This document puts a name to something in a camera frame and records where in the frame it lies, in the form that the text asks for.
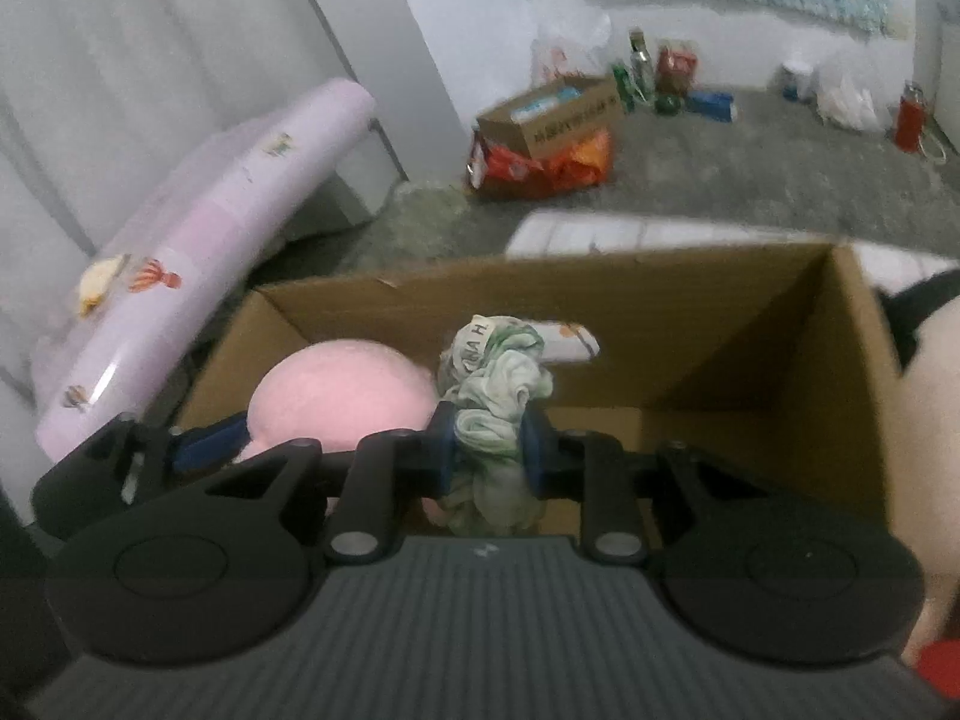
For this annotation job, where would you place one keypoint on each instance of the white curtain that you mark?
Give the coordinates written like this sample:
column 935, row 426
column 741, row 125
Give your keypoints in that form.
column 112, row 52

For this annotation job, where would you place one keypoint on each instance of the crumpled white plastic bag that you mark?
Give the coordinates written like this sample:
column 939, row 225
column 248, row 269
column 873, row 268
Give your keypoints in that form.
column 847, row 101

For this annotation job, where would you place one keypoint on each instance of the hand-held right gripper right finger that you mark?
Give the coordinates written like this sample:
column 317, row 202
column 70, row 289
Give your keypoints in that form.
column 537, row 457

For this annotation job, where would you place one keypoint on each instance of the red thermos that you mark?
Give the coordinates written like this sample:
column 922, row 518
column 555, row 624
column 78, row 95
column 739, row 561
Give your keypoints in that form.
column 910, row 118

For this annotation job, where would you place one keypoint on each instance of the pink plush toy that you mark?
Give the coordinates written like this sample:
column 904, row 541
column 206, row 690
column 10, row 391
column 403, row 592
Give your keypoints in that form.
column 337, row 394

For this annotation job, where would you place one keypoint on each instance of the big-head doll red dress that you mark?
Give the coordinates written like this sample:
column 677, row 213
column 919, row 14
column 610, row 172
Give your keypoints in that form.
column 930, row 435

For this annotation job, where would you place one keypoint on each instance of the large cardboard box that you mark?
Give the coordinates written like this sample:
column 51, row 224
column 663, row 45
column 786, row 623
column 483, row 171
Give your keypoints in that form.
column 720, row 360

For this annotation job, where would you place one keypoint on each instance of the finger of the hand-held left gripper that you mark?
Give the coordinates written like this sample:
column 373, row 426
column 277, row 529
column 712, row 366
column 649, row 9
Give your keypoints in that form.
column 210, row 446

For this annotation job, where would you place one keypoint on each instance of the white plastic bag red print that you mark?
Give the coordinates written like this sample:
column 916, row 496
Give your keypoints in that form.
column 570, row 41

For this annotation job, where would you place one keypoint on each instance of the green bottle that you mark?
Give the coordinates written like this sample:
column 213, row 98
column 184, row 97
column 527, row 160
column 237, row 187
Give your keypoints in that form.
column 622, row 81

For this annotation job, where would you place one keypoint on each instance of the green white scrunchie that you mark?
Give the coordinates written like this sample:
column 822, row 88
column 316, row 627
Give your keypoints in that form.
column 491, row 397

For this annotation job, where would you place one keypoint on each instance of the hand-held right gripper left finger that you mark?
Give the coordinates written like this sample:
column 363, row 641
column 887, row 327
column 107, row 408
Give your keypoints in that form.
column 444, row 446

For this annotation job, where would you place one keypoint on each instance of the white jar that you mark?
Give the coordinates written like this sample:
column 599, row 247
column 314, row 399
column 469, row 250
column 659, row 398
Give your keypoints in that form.
column 796, row 79

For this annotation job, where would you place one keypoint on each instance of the red snack package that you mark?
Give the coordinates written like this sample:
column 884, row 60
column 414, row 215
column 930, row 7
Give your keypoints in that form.
column 675, row 66

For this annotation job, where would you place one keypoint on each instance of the pink balloon-print table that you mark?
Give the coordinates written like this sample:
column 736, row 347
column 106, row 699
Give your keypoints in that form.
column 202, row 240

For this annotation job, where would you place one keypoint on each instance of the green can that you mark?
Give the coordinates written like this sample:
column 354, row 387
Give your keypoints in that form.
column 666, row 104

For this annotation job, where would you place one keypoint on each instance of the blue pack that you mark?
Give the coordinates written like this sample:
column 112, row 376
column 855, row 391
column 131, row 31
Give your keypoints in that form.
column 709, row 106

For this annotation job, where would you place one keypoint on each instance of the small cardboard box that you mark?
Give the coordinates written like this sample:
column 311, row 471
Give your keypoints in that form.
column 551, row 116

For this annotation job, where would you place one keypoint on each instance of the orange snack bag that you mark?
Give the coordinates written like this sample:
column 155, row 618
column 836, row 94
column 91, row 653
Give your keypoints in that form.
column 540, row 169

